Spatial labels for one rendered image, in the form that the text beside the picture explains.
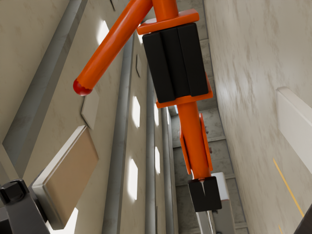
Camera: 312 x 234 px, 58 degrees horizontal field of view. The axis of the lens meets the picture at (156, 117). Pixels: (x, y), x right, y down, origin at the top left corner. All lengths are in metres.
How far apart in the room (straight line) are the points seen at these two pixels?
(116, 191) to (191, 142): 7.07
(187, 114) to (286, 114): 0.15
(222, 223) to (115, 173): 7.33
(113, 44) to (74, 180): 0.18
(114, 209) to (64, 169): 6.99
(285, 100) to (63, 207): 0.14
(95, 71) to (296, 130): 0.22
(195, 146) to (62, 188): 0.19
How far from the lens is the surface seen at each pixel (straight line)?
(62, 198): 0.17
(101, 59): 0.32
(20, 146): 4.16
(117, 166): 7.80
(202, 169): 0.34
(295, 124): 0.17
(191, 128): 0.31
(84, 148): 0.20
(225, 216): 0.39
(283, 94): 0.18
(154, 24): 0.27
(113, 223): 7.02
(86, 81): 0.33
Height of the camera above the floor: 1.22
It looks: 10 degrees up
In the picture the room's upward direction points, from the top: 101 degrees counter-clockwise
